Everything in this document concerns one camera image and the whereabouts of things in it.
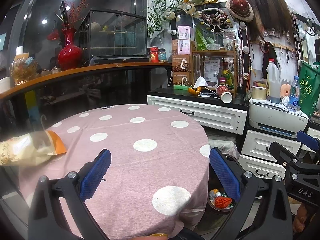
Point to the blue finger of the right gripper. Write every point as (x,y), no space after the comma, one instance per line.
(308,141)

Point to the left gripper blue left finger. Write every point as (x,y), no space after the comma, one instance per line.
(77,187)

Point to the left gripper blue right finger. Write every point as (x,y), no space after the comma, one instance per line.
(243,187)

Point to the brown rimmed trash bin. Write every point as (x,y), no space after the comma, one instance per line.
(213,217)

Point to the white middle stack drawer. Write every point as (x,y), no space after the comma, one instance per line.
(261,168)

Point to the white stack drawer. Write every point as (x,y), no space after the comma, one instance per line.
(257,145)
(261,168)

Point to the blue label water bottle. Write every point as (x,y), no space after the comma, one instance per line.
(294,94)

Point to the white printer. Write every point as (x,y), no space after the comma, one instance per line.
(276,118)

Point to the white upper stack drawer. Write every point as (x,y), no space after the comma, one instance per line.
(257,145)

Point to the tan plush toy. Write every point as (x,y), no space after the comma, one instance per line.
(300,219)

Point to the green shopping bag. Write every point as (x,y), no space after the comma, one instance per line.
(309,87)

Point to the golden snack bag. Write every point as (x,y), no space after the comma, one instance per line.
(31,149)

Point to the white top desk drawer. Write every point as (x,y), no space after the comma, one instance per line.
(218,117)

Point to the large clear oil bottle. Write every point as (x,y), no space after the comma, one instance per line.
(273,82)

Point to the pink polka dot tablecloth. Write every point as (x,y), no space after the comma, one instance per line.
(158,178)

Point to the red white paper cup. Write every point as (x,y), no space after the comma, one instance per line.
(224,94)

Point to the orange peel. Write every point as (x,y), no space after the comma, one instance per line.
(194,91)

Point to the white folded tissue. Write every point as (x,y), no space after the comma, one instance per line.
(200,82)

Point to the curved wooden counter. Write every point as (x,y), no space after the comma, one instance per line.
(80,72)

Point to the wooden desktop shelf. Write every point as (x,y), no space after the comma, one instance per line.
(217,67)

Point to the red ceramic vase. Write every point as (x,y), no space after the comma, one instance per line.
(70,56)

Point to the golden lotus ornament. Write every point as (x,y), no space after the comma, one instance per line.
(22,69)

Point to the brown coffee box stack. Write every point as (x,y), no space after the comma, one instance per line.
(182,70)

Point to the red tin can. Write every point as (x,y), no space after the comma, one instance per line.
(154,58)

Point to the glass candy jar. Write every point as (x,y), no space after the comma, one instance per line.
(162,56)

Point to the glass display case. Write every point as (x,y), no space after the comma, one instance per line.
(107,36)

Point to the red embroidered hat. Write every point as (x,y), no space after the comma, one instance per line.
(240,9)

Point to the pink cosmetic box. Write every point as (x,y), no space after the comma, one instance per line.
(184,41)

